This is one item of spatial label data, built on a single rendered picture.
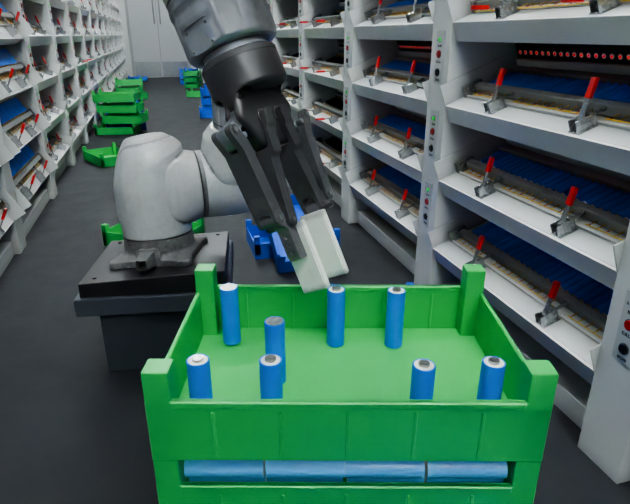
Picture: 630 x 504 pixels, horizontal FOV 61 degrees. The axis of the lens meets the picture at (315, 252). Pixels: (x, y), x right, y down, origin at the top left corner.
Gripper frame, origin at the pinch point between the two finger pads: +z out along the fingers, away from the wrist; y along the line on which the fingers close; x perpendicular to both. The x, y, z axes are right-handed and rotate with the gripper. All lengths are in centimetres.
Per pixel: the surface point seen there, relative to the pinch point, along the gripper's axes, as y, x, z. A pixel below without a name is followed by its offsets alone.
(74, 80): -198, -277, -121
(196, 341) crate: 8.3, -12.0, 4.1
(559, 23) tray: -66, 19, -15
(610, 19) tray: -58, 26, -12
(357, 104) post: -142, -61, -24
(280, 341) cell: 9.0, -0.5, 5.3
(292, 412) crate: 15.9, 4.3, 8.3
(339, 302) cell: 0.5, 0.8, 5.5
